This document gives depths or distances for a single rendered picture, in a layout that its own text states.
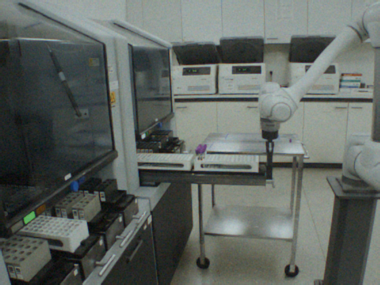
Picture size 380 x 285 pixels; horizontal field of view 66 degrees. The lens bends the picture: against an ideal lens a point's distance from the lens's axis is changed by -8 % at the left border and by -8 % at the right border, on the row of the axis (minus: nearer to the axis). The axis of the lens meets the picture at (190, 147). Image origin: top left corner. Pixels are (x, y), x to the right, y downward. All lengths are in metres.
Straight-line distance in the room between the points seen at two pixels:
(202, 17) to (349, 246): 3.16
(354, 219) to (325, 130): 2.30
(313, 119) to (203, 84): 1.35
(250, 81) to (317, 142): 1.07
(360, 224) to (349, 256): 0.19
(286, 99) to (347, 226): 0.77
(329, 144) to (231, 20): 1.91
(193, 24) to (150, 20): 0.57
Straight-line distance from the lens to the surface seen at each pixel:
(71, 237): 0.94
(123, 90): 1.36
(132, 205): 1.23
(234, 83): 3.72
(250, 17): 4.01
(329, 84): 3.80
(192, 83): 3.78
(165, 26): 4.17
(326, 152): 3.94
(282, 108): 1.18
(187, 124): 3.87
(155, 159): 1.52
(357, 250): 1.77
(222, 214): 2.21
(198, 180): 1.46
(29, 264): 0.88
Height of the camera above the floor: 1.32
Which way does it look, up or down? 16 degrees down
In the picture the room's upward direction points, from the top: 3 degrees counter-clockwise
